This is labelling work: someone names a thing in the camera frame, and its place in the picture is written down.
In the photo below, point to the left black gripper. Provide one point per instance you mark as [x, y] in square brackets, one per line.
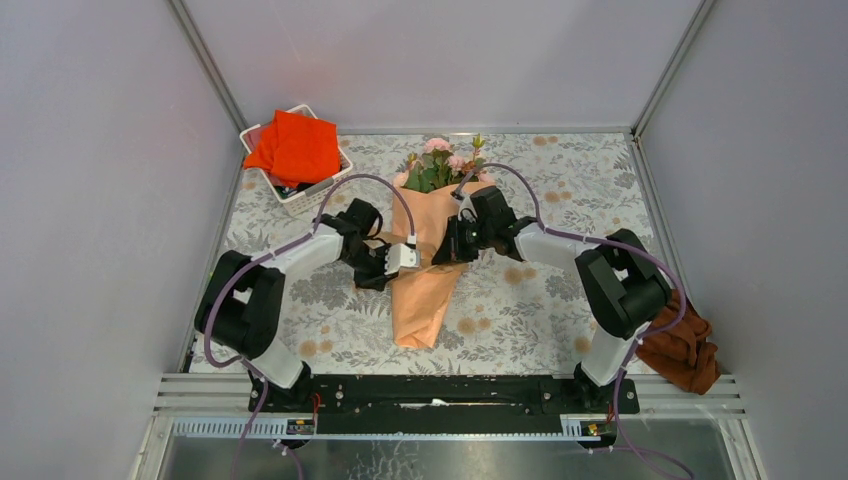
[378, 281]

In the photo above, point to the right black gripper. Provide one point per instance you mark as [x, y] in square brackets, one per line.
[451, 250]

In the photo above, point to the tan ribbon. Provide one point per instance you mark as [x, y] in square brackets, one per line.
[381, 243]

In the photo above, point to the pink fake flower bouquet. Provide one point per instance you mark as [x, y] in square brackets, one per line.
[439, 166]

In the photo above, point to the beige kraft wrapping paper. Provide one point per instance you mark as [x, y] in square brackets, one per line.
[421, 297]

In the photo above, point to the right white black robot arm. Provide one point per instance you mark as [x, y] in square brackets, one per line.
[622, 283]

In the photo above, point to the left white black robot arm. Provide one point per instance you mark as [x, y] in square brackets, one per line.
[242, 305]

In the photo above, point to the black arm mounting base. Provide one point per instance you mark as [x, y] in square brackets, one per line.
[389, 405]

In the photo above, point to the floral patterned table mat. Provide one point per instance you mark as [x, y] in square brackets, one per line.
[505, 317]

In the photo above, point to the orange cloth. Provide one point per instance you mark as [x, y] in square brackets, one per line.
[296, 149]

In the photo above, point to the brown cloth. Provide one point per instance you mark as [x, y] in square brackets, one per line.
[683, 354]

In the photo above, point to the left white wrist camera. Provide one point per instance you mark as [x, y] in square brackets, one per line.
[402, 257]

